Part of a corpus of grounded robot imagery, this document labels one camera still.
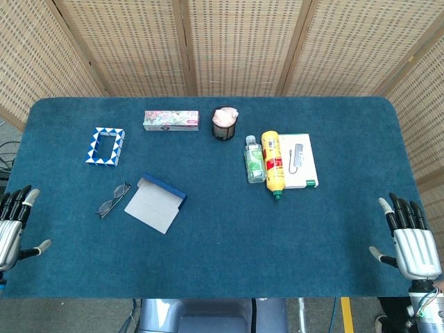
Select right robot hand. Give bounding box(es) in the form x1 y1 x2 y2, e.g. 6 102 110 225
368 192 443 280

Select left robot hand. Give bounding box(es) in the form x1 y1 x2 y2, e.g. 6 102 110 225
0 185 52 273

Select black wire-frame eyeglasses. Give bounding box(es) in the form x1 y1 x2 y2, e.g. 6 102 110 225
96 182 132 220

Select blue glasses box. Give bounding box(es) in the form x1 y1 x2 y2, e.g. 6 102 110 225
123 172 188 235

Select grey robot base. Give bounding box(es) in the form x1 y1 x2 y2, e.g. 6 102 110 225
138 298 289 333

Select person's black shoe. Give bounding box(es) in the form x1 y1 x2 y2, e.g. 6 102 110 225
375 297 412 330

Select blue white snake puzzle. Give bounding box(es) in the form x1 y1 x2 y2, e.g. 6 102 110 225
84 126 126 168

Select white USB hub box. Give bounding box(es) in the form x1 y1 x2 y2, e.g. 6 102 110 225
277 133 320 190

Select yellow bottle green cap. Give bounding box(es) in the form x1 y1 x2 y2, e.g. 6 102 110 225
260 130 287 202

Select clear bottle green label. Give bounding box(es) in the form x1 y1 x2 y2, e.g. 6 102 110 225
244 135 267 185

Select blue carpet table cover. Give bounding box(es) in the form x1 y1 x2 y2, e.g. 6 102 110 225
0 96 434 300

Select floral toothpaste box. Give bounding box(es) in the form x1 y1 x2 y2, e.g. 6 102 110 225
142 110 200 133

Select black mesh pen cup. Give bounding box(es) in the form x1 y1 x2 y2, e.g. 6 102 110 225
211 105 241 142

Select pink cloth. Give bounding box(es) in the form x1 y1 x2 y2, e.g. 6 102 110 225
213 107 239 128

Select woven folding screen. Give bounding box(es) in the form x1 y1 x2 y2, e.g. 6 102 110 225
0 0 444 244

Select black floor cables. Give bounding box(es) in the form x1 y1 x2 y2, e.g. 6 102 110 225
0 140 22 171

